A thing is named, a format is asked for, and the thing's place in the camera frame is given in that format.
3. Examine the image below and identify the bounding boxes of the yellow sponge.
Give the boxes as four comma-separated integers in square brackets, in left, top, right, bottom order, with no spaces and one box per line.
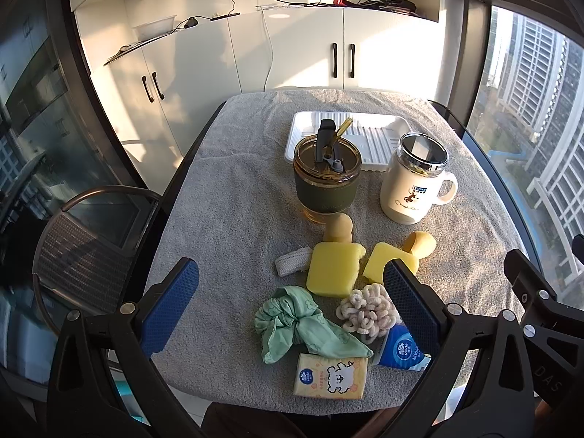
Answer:
[363,242,420,284]
[306,242,366,299]

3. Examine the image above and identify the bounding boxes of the orange makeup sponge tall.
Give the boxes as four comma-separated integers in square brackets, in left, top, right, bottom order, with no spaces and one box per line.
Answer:
[324,212,353,243]

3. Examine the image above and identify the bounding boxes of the white hanging cable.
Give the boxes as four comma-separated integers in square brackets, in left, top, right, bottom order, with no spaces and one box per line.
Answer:
[245,0,276,93]

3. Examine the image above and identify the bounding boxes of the grey terry towel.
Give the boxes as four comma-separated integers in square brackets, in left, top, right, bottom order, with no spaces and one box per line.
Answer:
[147,89,524,415]

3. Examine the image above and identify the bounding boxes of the green fabric scrunchie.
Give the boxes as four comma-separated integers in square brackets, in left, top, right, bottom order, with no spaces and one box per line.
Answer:
[253,286,373,364]

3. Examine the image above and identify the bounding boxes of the dark mesh chair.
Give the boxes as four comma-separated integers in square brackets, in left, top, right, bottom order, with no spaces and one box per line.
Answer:
[32,185,162,334]

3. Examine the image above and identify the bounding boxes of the orange makeup sponge round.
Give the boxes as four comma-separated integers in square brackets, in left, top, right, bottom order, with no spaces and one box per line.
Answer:
[402,231,437,259]

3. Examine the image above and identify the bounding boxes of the white cabinet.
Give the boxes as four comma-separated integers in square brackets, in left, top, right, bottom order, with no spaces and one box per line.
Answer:
[69,0,445,191]

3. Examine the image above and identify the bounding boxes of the black cabinet handle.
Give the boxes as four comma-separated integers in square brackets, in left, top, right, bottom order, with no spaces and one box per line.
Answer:
[142,75,154,103]
[151,71,165,100]
[331,43,338,78]
[349,43,356,79]

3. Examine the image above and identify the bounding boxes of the white mug chrome lid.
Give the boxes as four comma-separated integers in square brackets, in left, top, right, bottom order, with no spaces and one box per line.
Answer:
[380,132,458,226]

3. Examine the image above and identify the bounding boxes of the amber glass cup green sleeve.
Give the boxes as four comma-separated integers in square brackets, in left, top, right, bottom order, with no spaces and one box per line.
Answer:
[292,117,362,224]

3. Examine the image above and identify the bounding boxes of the cream knotted rope toy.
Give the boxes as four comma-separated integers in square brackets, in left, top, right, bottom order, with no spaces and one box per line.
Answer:
[335,283,403,344]

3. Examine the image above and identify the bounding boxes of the white ribbed plastic tray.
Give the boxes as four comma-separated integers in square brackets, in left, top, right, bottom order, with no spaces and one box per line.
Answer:
[284,111,412,172]

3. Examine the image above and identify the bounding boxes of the clear plastic container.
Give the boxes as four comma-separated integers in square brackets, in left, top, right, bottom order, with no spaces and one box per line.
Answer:
[132,15,176,42]

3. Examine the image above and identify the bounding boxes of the grey woven band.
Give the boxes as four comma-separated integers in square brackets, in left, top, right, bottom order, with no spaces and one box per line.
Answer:
[274,247,313,278]

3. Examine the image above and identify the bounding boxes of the blue Vinda tissue pack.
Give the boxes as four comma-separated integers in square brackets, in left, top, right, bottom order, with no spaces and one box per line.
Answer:
[373,324,431,372]

